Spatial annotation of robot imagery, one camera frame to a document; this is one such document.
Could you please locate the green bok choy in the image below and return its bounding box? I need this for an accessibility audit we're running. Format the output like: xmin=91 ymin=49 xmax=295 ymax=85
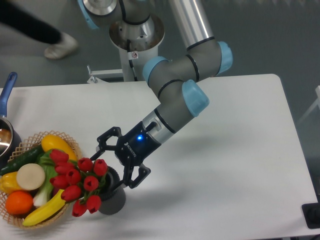
xmin=33 ymin=149 xmax=58 ymax=208

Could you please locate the black cable on pedestal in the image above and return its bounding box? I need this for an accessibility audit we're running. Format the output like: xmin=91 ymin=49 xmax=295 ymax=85
xmin=126 ymin=39 xmax=139 ymax=82

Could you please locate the beige round radish slice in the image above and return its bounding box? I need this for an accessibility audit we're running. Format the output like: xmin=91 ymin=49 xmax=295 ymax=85
xmin=16 ymin=163 xmax=46 ymax=191

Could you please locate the white frame at right edge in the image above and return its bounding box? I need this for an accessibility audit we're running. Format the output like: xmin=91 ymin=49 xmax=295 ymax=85
xmin=297 ymin=85 xmax=320 ymax=125

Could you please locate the dark grey ribbed vase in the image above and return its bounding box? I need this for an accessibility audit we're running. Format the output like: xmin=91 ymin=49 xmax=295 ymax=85
xmin=98 ymin=167 xmax=126 ymax=215

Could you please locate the red tulip bouquet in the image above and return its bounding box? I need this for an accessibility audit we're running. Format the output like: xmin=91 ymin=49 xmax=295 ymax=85
xmin=49 ymin=149 xmax=109 ymax=217

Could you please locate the black device at table edge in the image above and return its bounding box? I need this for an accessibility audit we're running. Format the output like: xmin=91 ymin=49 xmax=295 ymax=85
xmin=301 ymin=202 xmax=320 ymax=229

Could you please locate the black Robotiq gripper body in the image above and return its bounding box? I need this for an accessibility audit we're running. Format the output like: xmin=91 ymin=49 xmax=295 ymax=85
xmin=115 ymin=121 xmax=161 ymax=167

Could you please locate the yellow banana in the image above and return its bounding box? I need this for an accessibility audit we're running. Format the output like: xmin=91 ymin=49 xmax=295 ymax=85
xmin=22 ymin=189 xmax=66 ymax=227

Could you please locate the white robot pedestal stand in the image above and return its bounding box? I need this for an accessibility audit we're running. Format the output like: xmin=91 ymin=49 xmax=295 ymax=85
xmin=87 ymin=14 xmax=165 ymax=83

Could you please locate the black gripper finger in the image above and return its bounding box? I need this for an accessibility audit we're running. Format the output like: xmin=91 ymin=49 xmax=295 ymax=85
xmin=109 ymin=163 xmax=152 ymax=194
xmin=90 ymin=126 xmax=122 ymax=161

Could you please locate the green cucumber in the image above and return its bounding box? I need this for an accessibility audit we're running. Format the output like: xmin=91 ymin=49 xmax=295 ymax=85
xmin=0 ymin=144 xmax=44 ymax=176

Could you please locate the black trouser leg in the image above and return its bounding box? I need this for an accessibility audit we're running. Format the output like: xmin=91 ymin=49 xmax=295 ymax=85
xmin=0 ymin=0 xmax=62 ymax=45

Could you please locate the white shoe of person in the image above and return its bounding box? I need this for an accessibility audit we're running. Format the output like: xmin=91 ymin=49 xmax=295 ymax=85
xmin=44 ymin=32 xmax=79 ymax=60

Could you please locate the yellow bell pepper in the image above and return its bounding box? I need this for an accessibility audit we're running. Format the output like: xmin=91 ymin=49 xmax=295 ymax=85
xmin=0 ymin=171 xmax=23 ymax=195

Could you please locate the orange fruit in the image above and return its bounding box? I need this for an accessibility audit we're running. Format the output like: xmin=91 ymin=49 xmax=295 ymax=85
xmin=5 ymin=190 xmax=33 ymax=215

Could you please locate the blue handled steel saucepan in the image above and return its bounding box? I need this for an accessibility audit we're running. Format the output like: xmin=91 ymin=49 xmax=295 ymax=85
xmin=0 ymin=72 xmax=21 ymax=169

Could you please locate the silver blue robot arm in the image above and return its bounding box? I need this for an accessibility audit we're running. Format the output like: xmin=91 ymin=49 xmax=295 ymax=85
xmin=78 ymin=0 xmax=233 ymax=190

